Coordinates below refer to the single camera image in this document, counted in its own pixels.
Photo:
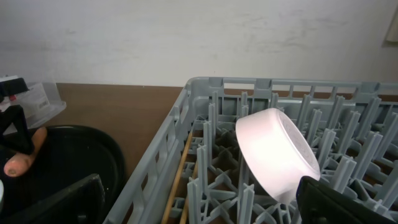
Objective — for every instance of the orange carrot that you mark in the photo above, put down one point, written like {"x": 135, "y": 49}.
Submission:
{"x": 19, "y": 164}

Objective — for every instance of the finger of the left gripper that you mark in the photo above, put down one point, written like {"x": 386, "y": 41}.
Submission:
{"x": 21, "y": 141}

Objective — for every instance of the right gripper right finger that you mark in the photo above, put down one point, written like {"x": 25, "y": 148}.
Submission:
{"x": 319, "y": 204}

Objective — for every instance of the wooden chopstick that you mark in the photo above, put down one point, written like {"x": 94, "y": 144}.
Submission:
{"x": 176, "y": 180}
{"x": 184, "y": 215}

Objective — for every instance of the clear plastic bin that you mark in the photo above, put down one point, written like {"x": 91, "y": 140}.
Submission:
{"x": 40, "y": 104}

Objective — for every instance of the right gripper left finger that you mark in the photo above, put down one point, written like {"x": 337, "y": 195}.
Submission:
{"x": 81, "y": 202}

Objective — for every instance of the black round tray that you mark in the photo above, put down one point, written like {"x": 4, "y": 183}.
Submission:
{"x": 69, "y": 154}

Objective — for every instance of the grey dishwasher rack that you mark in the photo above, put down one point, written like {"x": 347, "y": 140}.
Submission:
{"x": 350, "y": 126}

